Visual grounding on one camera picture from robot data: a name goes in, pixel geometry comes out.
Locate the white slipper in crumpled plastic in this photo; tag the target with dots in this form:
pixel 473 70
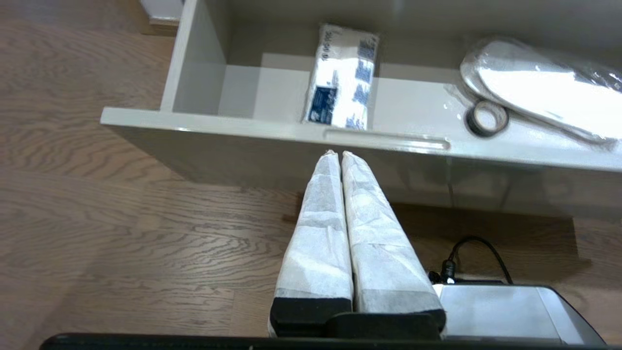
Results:
pixel 544 87

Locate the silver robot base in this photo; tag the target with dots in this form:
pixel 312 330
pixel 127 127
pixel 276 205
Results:
pixel 500 311

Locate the white glossy drawer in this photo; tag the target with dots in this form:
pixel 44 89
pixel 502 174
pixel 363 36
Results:
pixel 272 87

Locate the black tape roll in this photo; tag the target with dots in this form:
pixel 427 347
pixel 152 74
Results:
pixel 470 124

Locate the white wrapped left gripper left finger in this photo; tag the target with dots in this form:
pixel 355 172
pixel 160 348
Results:
pixel 318 243

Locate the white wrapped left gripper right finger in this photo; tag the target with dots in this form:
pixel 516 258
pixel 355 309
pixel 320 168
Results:
pixel 379 253

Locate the white tissue pack blue print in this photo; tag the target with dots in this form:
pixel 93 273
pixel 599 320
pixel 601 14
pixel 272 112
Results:
pixel 340 78

